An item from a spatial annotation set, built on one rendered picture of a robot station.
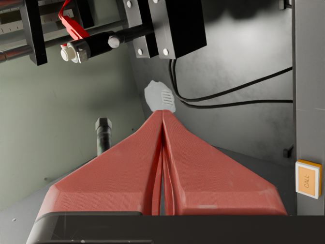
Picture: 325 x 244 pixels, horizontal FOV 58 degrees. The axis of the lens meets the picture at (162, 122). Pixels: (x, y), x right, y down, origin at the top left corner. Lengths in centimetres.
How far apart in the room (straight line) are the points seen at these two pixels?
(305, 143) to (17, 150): 56
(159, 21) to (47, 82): 33
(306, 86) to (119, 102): 53
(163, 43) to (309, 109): 23
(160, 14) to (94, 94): 36
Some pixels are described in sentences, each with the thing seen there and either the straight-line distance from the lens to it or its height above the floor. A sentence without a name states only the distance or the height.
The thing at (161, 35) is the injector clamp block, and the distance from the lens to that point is 47.
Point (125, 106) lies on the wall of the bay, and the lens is 82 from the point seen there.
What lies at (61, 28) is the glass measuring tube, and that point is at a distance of 69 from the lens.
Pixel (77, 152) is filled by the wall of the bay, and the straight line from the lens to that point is 77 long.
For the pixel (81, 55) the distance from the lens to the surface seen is 39.
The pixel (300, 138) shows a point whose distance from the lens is 43.
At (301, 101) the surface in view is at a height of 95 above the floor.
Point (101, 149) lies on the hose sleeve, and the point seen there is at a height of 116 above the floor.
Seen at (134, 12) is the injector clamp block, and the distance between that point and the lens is 51.
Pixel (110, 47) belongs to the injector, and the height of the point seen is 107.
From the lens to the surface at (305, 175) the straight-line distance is 45.
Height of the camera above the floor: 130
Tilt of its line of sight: 35 degrees down
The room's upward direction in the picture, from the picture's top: 121 degrees counter-clockwise
